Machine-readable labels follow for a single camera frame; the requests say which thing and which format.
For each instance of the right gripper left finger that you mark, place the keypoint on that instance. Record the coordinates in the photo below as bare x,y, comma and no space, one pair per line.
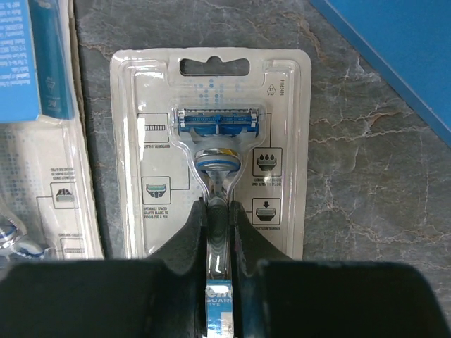
158,296

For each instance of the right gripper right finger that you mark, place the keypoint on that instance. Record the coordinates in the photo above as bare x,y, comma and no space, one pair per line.
275,295

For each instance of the blue Gillette razor blister pack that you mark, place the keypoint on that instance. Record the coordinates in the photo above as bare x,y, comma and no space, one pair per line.
218,135

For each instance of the colourful wooden shelf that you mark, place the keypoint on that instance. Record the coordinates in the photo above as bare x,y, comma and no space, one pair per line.
408,43

